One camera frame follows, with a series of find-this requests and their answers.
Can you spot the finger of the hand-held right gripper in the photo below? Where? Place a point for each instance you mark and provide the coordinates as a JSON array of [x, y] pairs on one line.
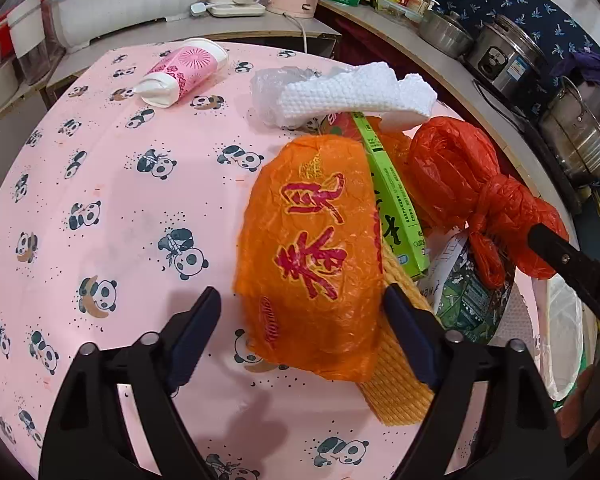
[[572, 262]]

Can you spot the steel bowl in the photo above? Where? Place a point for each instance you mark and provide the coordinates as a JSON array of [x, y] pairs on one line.
[[445, 35]]

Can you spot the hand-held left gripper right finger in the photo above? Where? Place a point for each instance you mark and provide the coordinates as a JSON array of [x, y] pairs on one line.
[[410, 340]]

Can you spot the large steel pot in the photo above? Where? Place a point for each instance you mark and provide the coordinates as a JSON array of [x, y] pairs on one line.
[[580, 130]]

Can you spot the green cardboard box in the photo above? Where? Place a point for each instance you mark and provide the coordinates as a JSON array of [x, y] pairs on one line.
[[390, 185]]

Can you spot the large orange plastic bag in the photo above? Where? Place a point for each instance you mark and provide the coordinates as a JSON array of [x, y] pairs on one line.
[[310, 240]]

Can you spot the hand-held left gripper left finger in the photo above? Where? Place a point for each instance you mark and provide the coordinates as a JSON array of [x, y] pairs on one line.
[[195, 340]]

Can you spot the clear plastic bag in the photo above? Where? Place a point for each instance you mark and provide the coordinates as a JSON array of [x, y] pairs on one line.
[[266, 91]]

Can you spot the purple cloth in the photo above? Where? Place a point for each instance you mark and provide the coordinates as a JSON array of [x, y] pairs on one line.
[[595, 67]]

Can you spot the white squashed cup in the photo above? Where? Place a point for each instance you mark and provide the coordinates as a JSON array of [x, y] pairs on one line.
[[155, 91]]

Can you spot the white storage container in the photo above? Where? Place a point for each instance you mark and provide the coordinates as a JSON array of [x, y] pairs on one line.
[[130, 10]]

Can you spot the steel rice cooker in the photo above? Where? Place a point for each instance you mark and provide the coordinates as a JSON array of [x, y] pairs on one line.
[[510, 60]]

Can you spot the red plastic bag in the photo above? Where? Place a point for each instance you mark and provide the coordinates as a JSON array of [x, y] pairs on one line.
[[450, 170]]

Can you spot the glass food container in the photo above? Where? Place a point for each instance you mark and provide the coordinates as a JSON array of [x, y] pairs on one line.
[[405, 10]]

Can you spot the pink panda tablecloth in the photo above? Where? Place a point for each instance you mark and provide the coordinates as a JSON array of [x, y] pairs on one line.
[[130, 210]]

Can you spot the small orange plastic bag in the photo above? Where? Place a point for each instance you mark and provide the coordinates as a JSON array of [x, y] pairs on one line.
[[392, 140]]

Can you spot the white power plug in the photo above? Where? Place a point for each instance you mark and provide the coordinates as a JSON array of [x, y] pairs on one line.
[[201, 8]]

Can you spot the yellow waffle cloth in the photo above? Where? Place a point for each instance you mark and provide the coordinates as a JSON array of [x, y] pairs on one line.
[[400, 402]]

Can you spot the trash bin with white liner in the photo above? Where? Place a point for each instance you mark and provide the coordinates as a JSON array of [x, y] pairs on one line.
[[565, 340]]

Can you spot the white green drink carton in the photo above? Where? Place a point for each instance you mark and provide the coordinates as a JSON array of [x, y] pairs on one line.
[[465, 302]]

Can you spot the clear plastic jar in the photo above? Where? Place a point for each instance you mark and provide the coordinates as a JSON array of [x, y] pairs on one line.
[[37, 40]]

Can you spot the white paper towel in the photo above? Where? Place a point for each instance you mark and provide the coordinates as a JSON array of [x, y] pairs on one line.
[[350, 92]]

